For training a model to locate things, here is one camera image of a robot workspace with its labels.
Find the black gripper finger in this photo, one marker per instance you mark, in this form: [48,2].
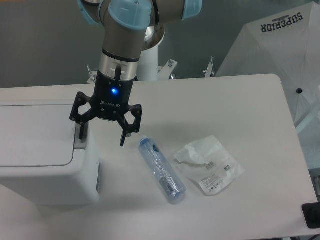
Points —
[81,119]
[128,129]

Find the white umbrella with lettering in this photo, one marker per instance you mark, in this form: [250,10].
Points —
[286,44]

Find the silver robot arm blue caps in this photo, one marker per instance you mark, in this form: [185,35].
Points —
[125,23]

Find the clear blue plastic bottle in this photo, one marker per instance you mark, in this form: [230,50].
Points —
[166,177]

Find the metal clamp bolt right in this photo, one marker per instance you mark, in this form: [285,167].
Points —
[209,72]

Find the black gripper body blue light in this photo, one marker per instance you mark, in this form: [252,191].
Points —
[110,97]

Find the black device at table edge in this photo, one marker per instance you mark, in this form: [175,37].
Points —
[311,212]

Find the white trash can grey button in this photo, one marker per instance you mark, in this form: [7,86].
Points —
[44,156]

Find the crumpled clear plastic bag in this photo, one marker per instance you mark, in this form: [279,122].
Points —
[208,163]

